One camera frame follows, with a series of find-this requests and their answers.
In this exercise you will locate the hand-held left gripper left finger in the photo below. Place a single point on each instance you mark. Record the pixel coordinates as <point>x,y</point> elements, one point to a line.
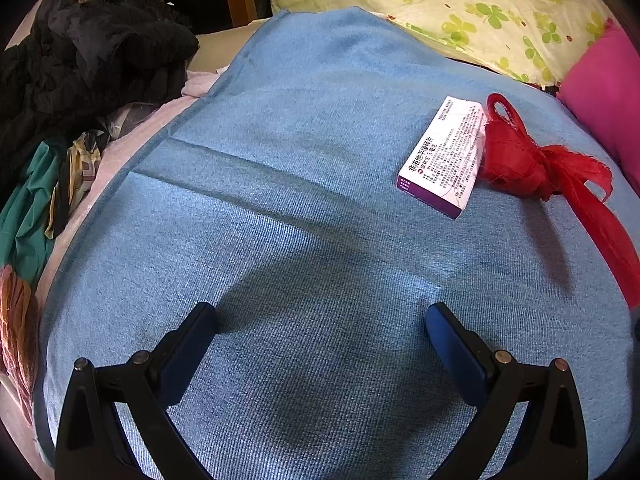
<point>185,355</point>

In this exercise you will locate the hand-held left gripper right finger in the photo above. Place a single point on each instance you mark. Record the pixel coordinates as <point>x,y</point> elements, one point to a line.
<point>452,355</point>

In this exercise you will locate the white purple medicine box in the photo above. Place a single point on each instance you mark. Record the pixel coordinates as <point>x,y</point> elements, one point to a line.
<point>440,160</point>

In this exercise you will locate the pink orange cloth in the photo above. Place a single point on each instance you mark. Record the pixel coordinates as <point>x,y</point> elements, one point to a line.
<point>17,320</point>

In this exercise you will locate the blue blanket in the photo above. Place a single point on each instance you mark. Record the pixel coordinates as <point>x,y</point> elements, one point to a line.
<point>300,210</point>

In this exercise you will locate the green cloth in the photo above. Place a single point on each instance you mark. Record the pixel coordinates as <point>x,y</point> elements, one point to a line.
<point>25,210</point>

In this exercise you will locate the yellow black patterned cloth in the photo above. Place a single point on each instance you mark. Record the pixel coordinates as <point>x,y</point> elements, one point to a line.
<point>82,160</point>

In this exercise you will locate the grey cloth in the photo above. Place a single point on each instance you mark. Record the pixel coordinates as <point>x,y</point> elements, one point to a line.
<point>137,117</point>

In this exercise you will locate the pink pillow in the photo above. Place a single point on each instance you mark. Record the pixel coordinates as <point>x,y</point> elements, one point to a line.
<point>605,85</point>

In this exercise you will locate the beige mattress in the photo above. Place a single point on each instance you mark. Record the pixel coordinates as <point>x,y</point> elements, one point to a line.
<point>220,45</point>

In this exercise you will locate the black fluffy cloth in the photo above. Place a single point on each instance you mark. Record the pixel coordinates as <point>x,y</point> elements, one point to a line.
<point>75,60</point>

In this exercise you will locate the green clover print quilt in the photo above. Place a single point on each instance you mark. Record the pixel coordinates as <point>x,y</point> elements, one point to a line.
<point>450,10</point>

